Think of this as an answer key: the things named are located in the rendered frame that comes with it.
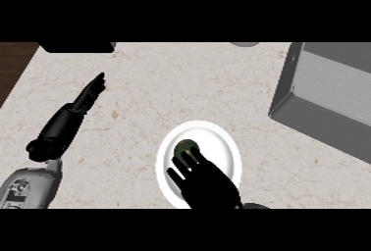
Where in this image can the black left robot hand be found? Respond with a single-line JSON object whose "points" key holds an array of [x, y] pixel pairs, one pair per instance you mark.
{"points": [[60, 127]]}

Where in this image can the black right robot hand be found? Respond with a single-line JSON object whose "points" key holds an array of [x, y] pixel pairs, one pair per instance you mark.
{"points": [[207, 186]]}

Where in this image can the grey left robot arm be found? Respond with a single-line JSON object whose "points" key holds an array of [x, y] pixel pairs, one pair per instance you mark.
{"points": [[26, 188]]}

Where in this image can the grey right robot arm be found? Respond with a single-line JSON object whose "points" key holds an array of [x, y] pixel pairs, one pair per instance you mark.
{"points": [[254, 206]]}

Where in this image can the dark green cupcake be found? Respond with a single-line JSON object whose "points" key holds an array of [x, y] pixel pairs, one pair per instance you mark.
{"points": [[185, 147]]}

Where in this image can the white oval plate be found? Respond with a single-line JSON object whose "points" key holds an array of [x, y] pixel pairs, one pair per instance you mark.
{"points": [[219, 143]]}

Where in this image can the grey box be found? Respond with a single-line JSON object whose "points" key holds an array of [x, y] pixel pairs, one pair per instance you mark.
{"points": [[328, 98]]}

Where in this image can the black appliance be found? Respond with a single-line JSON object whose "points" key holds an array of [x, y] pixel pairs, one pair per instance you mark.
{"points": [[77, 47]]}

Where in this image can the grey round object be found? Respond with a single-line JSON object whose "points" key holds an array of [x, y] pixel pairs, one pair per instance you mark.
{"points": [[244, 44]]}

